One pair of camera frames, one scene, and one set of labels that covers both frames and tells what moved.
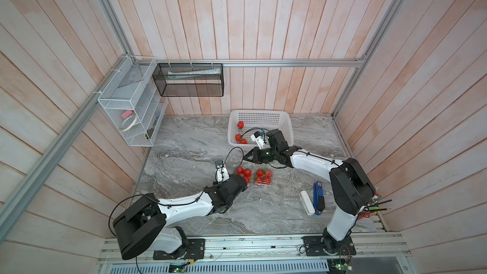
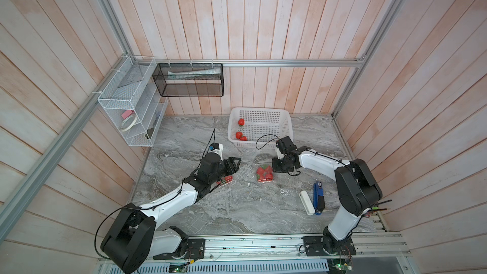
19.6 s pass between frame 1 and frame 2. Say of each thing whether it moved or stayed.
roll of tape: stayed
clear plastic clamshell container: stayed
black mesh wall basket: stayed
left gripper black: moved
